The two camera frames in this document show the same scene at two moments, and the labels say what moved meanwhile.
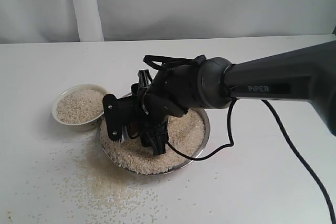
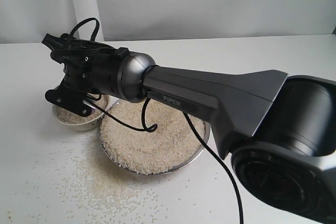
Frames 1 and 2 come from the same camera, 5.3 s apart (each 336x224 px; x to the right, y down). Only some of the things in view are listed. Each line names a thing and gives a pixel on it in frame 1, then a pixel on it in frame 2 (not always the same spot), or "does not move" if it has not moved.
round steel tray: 189,132 does not move
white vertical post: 86,7 does not move
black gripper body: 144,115 -> 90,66
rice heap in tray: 185,133 does not move
